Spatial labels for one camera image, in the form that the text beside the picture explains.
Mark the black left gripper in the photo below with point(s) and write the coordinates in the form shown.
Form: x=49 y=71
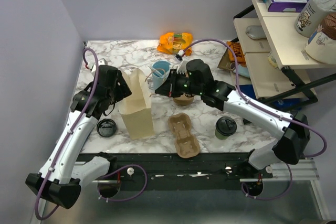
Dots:
x=123 y=90

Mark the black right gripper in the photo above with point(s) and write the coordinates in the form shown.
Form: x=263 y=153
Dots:
x=168 y=88

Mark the beige paper bag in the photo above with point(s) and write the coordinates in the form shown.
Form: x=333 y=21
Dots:
x=136 y=108

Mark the single brown pulp cup carrier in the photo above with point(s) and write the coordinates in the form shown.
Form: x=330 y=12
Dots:
x=186 y=143

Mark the green paper cup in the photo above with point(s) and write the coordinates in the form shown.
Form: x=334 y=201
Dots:
x=222 y=134

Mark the black plastic cup lid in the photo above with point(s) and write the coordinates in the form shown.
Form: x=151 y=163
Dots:
x=226 y=123

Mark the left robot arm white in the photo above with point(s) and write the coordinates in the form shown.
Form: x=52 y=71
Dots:
x=58 y=181

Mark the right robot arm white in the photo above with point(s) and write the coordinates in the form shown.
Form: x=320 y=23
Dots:
x=290 y=132

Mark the brown pulp cup carrier stack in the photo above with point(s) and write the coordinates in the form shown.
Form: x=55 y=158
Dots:
x=183 y=100

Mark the blue straw holder cup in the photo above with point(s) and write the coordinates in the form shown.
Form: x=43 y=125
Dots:
x=161 y=70

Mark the orange snack bag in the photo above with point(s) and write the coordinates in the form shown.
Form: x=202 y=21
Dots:
x=171 y=43

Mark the orange brown snack packet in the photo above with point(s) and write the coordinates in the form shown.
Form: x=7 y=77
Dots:
x=227 y=61

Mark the grey computer mouse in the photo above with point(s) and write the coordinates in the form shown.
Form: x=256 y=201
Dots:
x=255 y=32

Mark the purple tissue box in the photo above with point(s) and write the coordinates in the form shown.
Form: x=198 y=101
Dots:
x=283 y=6

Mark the cartoon paper roll brown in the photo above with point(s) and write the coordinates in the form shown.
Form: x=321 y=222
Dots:
x=321 y=44

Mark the cartoon paper roll grey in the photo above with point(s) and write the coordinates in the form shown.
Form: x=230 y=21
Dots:
x=314 y=12

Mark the beige shelf rack black frame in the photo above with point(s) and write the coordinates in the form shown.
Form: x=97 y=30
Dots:
x=278 y=64

